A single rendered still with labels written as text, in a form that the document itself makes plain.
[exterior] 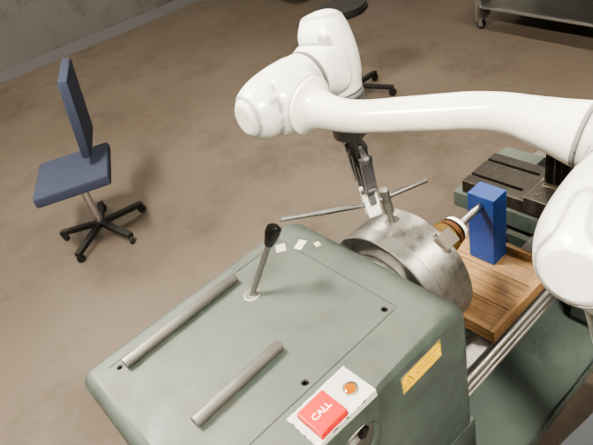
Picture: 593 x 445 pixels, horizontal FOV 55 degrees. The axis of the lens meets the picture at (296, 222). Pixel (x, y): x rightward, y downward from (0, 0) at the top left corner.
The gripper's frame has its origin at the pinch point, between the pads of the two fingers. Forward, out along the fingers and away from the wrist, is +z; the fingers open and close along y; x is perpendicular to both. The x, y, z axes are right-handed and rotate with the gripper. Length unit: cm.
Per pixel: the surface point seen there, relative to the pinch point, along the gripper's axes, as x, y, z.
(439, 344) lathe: -2.3, 33.7, 12.9
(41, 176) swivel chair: -139, -243, 45
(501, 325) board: 21.4, 8.6, 42.4
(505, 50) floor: 207, -311, 108
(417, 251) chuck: 4.8, 9.9, 10.1
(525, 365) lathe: 33, -5, 78
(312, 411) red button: -27, 42, 7
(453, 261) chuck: 11.4, 11.5, 15.2
